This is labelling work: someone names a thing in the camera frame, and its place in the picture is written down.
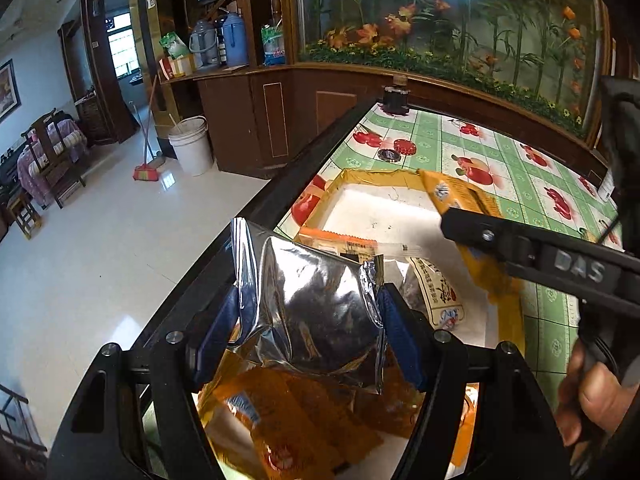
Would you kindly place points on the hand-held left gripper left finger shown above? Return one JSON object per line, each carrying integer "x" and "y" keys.
{"x": 220, "y": 325}

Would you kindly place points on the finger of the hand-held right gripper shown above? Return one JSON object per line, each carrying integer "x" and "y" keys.
{"x": 480, "y": 234}

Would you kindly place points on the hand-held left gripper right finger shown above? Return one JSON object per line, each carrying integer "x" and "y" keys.
{"x": 400, "y": 330}

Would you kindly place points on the silver foil snack packet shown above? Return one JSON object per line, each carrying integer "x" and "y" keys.
{"x": 310, "y": 310}

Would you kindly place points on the yellow tray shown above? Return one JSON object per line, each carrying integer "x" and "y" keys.
{"x": 380, "y": 205}

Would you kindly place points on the person's right hand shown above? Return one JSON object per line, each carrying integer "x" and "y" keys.
{"x": 595, "y": 400}

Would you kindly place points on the clear labelled snack packet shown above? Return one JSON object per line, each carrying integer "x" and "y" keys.
{"x": 435, "y": 290}

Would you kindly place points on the green fruit-print tablecloth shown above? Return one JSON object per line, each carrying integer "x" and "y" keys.
{"x": 550, "y": 320}

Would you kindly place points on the red bottle cap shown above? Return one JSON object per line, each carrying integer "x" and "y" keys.
{"x": 404, "y": 147}

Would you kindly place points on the dark bottle cap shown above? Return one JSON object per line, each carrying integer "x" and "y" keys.
{"x": 386, "y": 154}

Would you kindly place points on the black jar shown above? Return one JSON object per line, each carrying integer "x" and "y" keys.
{"x": 395, "y": 97}

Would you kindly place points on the red broom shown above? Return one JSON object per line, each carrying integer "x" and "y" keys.
{"x": 145, "y": 172}

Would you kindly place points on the white plastic bucket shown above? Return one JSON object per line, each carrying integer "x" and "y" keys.
{"x": 191, "y": 147}

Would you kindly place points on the brown wooden cabinet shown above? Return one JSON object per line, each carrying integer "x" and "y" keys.
{"x": 240, "y": 120}

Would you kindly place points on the black metal rack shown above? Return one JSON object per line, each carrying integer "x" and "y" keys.
{"x": 15, "y": 425}

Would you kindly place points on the wooden chair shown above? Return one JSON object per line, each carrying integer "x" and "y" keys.
{"x": 50, "y": 160}

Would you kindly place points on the wicker basket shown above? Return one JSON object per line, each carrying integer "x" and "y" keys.
{"x": 92, "y": 115}

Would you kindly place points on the yellow white carton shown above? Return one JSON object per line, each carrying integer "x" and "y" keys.
{"x": 177, "y": 66}

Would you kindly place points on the blue white plastic bag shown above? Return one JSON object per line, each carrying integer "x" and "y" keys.
{"x": 274, "y": 45}

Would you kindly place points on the green white packet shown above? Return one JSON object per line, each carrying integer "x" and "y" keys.
{"x": 175, "y": 45}

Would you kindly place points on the blue thermos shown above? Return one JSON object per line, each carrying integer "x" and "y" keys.
{"x": 234, "y": 40}

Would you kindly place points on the window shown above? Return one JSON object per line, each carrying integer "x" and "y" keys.
{"x": 122, "y": 42}

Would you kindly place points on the framed wall picture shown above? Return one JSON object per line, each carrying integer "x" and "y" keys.
{"x": 7, "y": 90}

